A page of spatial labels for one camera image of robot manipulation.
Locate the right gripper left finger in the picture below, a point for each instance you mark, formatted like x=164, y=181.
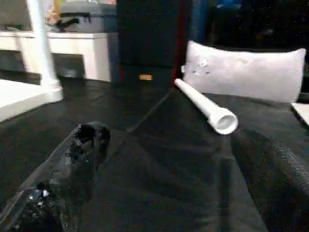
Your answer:
x=58, y=183

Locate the white glass-door cabinet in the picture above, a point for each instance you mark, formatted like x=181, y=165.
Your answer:
x=82, y=53

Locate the white plastic table leg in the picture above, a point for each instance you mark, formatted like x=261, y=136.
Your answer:
x=41, y=43
x=203, y=104

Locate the small tan label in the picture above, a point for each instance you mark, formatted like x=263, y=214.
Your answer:
x=146, y=77

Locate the black sofa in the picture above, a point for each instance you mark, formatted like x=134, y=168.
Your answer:
x=149, y=29

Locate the white flat board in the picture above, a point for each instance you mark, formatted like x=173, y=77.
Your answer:
x=301, y=112

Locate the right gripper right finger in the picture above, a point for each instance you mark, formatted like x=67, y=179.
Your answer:
x=285, y=193

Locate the grey cushion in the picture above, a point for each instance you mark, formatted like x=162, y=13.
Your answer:
x=246, y=70

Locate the white plastic table top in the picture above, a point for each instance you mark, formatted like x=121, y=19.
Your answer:
x=19, y=96

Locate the black work mat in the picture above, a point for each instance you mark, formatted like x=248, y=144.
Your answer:
x=159, y=174

